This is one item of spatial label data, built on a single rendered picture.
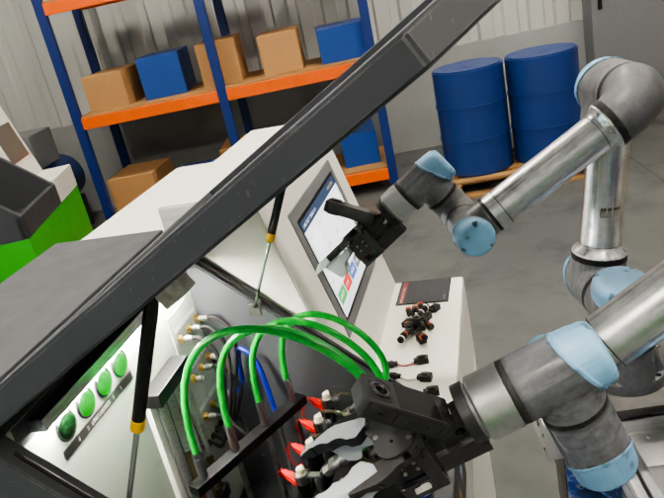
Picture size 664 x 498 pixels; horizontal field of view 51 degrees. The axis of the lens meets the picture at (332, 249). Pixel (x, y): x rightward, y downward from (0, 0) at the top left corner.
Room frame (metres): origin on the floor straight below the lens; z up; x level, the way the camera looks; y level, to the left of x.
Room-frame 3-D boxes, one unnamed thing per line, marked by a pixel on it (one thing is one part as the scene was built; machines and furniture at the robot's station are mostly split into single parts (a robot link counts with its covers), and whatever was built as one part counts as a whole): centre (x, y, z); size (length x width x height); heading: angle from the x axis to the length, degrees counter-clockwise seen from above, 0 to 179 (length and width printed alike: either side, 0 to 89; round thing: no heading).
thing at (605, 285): (1.25, -0.55, 1.20); 0.13 x 0.12 x 0.14; 178
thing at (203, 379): (1.38, 0.33, 1.20); 0.13 x 0.03 x 0.31; 164
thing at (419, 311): (1.74, -0.20, 1.01); 0.23 x 0.11 x 0.06; 164
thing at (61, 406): (1.15, 0.40, 1.43); 0.54 x 0.03 x 0.02; 164
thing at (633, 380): (1.24, -0.55, 1.09); 0.15 x 0.15 x 0.10
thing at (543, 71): (5.81, -1.71, 0.51); 1.20 x 0.85 x 1.02; 82
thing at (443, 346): (1.71, -0.19, 0.96); 0.70 x 0.22 x 0.03; 164
